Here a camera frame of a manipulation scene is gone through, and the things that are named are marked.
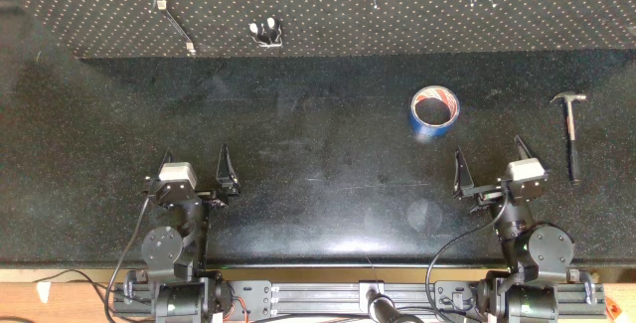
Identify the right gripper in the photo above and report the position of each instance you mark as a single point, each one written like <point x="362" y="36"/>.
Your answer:
<point x="484" y="193"/>

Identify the black pegboard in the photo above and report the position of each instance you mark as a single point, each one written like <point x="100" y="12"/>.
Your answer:
<point x="318" y="20"/>

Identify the orange object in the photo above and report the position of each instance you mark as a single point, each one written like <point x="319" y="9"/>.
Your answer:
<point x="613" y="310"/>

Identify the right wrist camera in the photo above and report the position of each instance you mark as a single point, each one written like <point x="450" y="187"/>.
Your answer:
<point x="524" y="169"/>

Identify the mounting rail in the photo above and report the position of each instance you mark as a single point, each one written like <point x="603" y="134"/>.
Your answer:
<point x="318" y="295"/>

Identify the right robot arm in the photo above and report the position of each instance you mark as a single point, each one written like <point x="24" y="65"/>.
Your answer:
<point x="549" y="251"/>

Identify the white paper tag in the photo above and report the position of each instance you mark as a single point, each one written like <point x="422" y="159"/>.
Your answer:
<point x="44" y="290"/>

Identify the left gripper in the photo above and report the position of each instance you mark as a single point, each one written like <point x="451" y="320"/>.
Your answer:
<point x="174" y="193"/>

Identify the wrench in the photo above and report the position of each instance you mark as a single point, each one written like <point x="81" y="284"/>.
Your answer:
<point x="175" y="26"/>

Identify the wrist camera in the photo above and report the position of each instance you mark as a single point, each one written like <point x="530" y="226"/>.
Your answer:
<point x="177" y="173"/>
<point x="524" y="169"/>

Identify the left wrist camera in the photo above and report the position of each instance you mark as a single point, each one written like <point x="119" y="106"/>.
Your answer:
<point x="177" y="173"/>

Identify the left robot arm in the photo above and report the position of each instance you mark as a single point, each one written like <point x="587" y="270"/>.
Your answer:
<point x="161" y="251"/>

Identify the roll of blue tape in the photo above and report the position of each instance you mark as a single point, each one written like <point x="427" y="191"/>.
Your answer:
<point x="427" y="129"/>

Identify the hammer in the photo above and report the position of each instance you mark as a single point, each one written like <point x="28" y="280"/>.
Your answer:
<point x="571" y="124"/>

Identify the pliers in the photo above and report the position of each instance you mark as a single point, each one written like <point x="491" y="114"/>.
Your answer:
<point x="270" y="27"/>

